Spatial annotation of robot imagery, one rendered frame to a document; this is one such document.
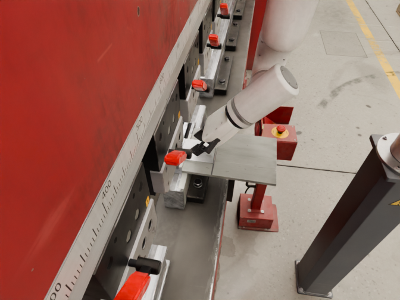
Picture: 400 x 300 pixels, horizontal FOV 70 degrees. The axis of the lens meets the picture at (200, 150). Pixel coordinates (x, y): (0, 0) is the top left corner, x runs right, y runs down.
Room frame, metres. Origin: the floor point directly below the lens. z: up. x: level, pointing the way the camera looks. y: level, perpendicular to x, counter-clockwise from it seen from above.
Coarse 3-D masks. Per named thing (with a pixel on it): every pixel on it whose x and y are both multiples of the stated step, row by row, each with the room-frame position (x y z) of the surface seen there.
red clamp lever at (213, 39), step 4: (212, 36) 0.67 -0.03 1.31; (216, 36) 0.67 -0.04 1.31; (212, 40) 0.67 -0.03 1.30; (216, 40) 0.67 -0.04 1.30; (208, 44) 0.73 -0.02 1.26; (212, 44) 0.69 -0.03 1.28; (216, 44) 0.69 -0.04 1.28; (220, 44) 0.73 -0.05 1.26; (212, 48) 0.73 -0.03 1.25; (216, 48) 0.72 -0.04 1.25; (220, 48) 0.72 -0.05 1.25
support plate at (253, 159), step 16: (224, 144) 0.61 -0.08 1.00; (240, 144) 0.61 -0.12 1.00; (256, 144) 0.61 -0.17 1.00; (272, 144) 0.61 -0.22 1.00; (224, 160) 0.55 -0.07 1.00; (240, 160) 0.55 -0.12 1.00; (256, 160) 0.55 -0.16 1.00; (272, 160) 0.55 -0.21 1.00; (224, 176) 0.49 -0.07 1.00; (240, 176) 0.49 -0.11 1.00; (256, 176) 0.49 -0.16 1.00; (272, 176) 0.49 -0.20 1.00
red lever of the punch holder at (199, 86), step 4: (192, 80) 0.48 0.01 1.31; (196, 80) 0.48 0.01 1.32; (200, 80) 0.48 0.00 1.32; (192, 84) 0.47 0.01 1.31; (196, 84) 0.47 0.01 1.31; (200, 84) 0.47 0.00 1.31; (204, 84) 0.49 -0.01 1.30; (192, 88) 0.54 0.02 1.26; (196, 88) 0.47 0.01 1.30; (200, 88) 0.47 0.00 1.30; (204, 88) 0.49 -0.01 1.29; (208, 88) 0.53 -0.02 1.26; (204, 92) 0.53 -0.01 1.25; (208, 92) 0.53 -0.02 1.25
